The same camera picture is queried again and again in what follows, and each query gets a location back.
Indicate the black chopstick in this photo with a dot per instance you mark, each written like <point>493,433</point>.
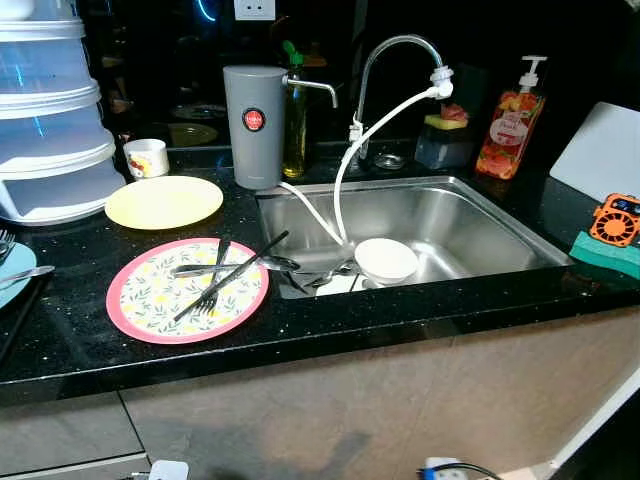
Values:
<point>250,262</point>
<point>192,310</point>

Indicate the silver metal fork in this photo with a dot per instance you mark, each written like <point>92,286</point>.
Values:
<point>205,308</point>

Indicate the orange mini fan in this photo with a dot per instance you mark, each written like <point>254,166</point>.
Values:
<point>615,222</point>

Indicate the green sponge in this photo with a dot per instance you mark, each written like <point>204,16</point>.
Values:
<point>605,256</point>

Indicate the white cutting board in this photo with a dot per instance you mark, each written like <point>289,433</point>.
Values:
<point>605,150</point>

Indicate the orange soap pump bottle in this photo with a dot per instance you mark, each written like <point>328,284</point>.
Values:
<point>508,140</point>

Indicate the stainless steel sink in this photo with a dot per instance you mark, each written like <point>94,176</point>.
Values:
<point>470,220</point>

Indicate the dark sponge holder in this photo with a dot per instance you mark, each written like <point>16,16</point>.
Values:
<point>443,150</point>

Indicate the yellow pink dish sponge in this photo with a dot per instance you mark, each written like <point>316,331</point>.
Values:
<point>446,115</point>

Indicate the white bowl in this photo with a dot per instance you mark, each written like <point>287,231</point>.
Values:
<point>386,260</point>

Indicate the round metal strainer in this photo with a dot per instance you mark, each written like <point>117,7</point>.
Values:
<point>388,161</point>

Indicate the white plate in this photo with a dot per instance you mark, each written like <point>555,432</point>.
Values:
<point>338,285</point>

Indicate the chrome sink faucet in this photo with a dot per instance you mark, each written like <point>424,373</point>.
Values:
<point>405,38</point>

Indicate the silver fork in sink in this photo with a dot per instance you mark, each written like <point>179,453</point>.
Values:
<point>330,274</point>

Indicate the green-capped oil bottle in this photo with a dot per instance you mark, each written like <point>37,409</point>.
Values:
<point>295,135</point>

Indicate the grey water filter jug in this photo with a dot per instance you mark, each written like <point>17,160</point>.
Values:
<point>252,155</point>

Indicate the yellow plate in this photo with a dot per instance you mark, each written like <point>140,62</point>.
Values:
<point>163,203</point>

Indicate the white printed mug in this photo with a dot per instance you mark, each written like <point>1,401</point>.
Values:
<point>146,160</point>

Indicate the pink floral plate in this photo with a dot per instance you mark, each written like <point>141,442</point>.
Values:
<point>145,318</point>

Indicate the stacked translucent plastic containers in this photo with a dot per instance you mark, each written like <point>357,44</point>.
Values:
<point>55,140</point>

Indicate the teal plate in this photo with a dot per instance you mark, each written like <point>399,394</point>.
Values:
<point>20,288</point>

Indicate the silver forks bundle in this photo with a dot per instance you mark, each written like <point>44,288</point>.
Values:
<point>6,245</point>

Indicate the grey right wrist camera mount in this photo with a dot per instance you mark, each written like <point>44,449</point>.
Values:
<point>445,470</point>

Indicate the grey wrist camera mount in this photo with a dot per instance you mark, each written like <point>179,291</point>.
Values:
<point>445,470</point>
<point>169,471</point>

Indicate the white wall socket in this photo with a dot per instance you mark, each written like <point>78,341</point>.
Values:
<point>254,9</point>

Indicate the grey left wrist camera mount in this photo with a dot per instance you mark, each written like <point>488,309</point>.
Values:
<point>169,471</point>

